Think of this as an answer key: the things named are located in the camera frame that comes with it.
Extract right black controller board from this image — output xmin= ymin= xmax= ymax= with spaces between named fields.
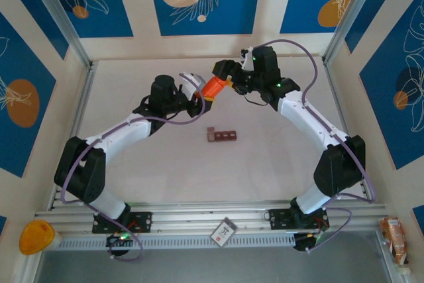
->
xmin=293 ymin=232 xmax=324 ymax=253

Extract orange pill bottle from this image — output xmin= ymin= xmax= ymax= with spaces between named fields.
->
xmin=202 ymin=76 xmax=230 ymax=99

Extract white slotted cable duct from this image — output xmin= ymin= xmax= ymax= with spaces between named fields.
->
xmin=54 ymin=233 xmax=295 ymax=251

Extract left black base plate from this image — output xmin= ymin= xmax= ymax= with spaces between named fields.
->
xmin=91 ymin=211 xmax=154 ymax=234

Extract right aluminium corner post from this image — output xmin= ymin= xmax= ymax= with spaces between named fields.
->
xmin=323 ymin=0 xmax=379 ymax=65

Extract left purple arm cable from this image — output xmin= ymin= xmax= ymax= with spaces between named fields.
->
xmin=61 ymin=72 xmax=205 ymax=262

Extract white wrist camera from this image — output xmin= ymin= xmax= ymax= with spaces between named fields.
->
xmin=178 ymin=72 xmax=205 ymax=101
xmin=240 ymin=47 xmax=256 ymax=72

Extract dark red pill organizer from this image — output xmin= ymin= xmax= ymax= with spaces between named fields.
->
xmin=205 ymin=126 xmax=237 ymax=143

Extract right aluminium side rail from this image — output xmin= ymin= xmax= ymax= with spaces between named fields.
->
xmin=323 ymin=59 xmax=374 ymax=204

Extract aluminium cross rails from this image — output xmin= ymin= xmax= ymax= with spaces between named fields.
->
xmin=34 ymin=199 xmax=388 ymax=235

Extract black controller board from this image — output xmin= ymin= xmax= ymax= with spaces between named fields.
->
xmin=105 ymin=233 xmax=135 ymax=247
xmin=293 ymin=232 xmax=324 ymax=253

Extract aluminium corner post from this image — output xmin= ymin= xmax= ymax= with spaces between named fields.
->
xmin=25 ymin=0 xmax=94 ymax=69
xmin=323 ymin=0 xmax=379 ymax=65

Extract left black controller board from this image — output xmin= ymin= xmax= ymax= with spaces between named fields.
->
xmin=105 ymin=233 xmax=135 ymax=247

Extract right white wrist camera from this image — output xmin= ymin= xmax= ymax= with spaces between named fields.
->
xmin=240 ymin=47 xmax=256 ymax=72

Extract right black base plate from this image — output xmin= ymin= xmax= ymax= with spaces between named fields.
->
xmin=268 ymin=208 xmax=329 ymax=231

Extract left aluminium corner post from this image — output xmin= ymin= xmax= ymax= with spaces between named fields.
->
xmin=25 ymin=0 xmax=94 ymax=69

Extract white card with red mark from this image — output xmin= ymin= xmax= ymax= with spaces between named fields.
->
xmin=211 ymin=217 xmax=239 ymax=247

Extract orange dome lamp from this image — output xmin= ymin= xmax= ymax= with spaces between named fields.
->
xmin=19 ymin=220 xmax=63 ymax=256

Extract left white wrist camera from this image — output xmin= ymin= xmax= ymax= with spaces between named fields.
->
xmin=178 ymin=72 xmax=205 ymax=101

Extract brown snack packet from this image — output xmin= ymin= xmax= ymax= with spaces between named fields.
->
xmin=379 ymin=217 xmax=409 ymax=266

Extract left aluminium side rail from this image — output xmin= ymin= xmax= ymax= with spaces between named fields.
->
xmin=48 ymin=60 xmax=99 ymax=211

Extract aluminium side rail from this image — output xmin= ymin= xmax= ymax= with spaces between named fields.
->
xmin=323 ymin=59 xmax=374 ymax=204
xmin=48 ymin=60 xmax=99 ymax=211

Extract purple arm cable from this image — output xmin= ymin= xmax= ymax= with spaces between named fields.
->
xmin=61 ymin=72 xmax=205 ymax=262
xmin=253 ymin=39 xmax=377 ymax=254

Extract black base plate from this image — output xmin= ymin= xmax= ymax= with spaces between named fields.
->
xmin=91 ymin=211 xmax=154 ymax=234
xmin=268 ymin=208 xmax=329 ymax=231

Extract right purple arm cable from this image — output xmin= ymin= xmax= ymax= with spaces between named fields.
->
xmin=253 ymin=39 xmax=377 ymax=254

